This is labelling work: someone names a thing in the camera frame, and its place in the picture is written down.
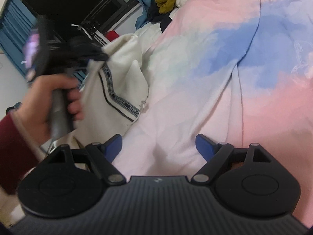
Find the white knit sweater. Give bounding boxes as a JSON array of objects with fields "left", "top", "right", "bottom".
[{"left": 52, "top": 23, "right": 162, "bottom": 149}]

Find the person's left hand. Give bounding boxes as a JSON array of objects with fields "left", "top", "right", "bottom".
[{"left": 13, "top": 74, "right": 84, "bottom": 145}]

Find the blue curtain left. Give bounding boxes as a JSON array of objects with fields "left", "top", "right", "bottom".
[{"left": 1, "top": 0, "right": 37, "bottom": 76}]

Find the white drying rack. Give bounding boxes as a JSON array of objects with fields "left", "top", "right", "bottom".
[{"left": 71, "top": 20, "right": 110, "bottom": 46}]

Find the dark window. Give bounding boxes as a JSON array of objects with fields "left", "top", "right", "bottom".
[{"left": 22, "top": 0, "right": 138, "bottom": 41}]

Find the red cloth on rack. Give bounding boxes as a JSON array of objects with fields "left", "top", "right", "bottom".
[{"left": 104, "top": 30, "right": 120, "bottom": 42}]

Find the dark red left sleeve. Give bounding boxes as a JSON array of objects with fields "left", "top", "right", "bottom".
[{"left": 1, "top": 111, "right": 44, "bottom": 195}]

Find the pink blue bed sheet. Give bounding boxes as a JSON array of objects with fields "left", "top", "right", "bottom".
[{"left": 114, "top": 0, "right": 312, "bottom": 227}]

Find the dark navy garment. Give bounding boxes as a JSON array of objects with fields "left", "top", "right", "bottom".
[{"left": 147, "top": 0, "right": 176, "bottom": 32}]

